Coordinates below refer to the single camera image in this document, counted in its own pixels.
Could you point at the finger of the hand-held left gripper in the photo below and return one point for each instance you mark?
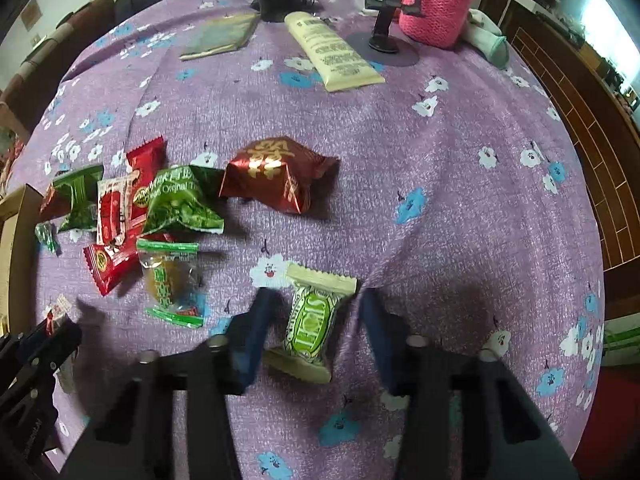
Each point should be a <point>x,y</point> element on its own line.
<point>52,342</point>

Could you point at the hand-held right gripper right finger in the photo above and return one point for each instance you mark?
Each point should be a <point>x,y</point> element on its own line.
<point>377,335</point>

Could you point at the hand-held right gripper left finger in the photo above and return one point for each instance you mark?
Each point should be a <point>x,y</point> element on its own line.
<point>252,330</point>

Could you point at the small white and red candy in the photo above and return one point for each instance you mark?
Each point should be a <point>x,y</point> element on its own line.
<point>57,307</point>

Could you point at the cream and green snack packet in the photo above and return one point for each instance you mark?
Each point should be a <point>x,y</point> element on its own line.
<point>307,325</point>

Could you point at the cardboard box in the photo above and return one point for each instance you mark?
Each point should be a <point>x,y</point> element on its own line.
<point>15,260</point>

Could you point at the clear packet with green ends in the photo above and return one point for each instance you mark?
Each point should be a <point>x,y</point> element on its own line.
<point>167,280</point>

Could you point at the small green candy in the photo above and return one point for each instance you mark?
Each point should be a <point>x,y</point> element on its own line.
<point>47,237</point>

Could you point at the small white and red sachet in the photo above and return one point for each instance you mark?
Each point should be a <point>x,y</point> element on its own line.
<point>112,210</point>

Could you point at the large green snack packet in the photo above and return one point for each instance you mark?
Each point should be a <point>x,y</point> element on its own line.
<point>175,205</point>

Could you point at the small green snack packet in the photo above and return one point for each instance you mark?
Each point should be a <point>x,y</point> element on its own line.
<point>77,192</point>

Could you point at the dark red foil snack packet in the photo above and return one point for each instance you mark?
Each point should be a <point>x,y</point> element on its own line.
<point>270,175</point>

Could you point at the purple floral tablecloth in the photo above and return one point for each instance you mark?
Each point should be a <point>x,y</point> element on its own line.
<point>450,260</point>

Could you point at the floral cushion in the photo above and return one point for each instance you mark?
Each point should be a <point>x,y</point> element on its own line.
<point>7,160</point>

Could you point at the green striped bag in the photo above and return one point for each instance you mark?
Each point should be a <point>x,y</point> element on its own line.
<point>622,345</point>

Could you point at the dark red clothing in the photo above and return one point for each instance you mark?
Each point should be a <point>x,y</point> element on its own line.
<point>615,410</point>

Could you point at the cream squeeze tube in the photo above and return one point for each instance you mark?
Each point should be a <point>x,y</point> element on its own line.
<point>332,55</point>

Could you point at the brown armchair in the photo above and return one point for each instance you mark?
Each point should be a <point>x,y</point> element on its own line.
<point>65,50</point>

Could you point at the flat green foil packet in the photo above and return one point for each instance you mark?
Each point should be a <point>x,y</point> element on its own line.
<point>220,35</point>

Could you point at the black phone stand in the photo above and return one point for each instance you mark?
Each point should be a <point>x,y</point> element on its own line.
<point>382,25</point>

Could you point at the white sock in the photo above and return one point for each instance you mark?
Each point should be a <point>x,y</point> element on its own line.
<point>487,32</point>

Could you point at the pink knitted bag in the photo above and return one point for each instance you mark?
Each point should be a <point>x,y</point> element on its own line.
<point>440,10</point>

